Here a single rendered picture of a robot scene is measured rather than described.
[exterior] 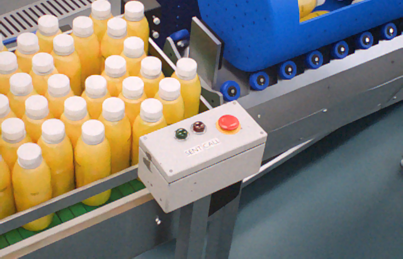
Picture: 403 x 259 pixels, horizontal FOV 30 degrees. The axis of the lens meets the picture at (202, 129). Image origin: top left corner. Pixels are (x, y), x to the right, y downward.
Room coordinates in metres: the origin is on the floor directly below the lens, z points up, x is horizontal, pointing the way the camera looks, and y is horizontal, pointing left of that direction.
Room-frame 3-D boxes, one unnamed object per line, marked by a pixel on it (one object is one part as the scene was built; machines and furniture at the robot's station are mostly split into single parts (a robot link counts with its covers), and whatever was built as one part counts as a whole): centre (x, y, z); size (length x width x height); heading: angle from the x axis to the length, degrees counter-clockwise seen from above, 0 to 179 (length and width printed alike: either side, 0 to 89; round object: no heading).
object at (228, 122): (0.94, -0.04, 1.11); 0.04 x 0.04 x 0.01
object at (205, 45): (1.27, 0.01, 0.99); 0.10 x 0.02 x 0.12; 38
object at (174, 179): (0.91, 0.00, 1.05); 0.20 x 0.10 x 0.10; 128
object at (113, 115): (0.98, 0.16, 1.07); 0.04 x 0.04 x 0.02
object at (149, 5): (1.40, 0.17, 0.95); 0.10 x 0.07 x 0.10; 38
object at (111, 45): (1.21, 0.20, 0.98); 0.07 x 0.07 x 0.16
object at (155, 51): (1.22, 0.08, 0.96); 0.40 x 0.01 x 0.03; 38
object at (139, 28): (1.28, 0.17, 0.98); 0.07 x 0.07 x 0.16
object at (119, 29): (1.21, 0.20, 1.07); 0.04 x 0.04 x 0.02
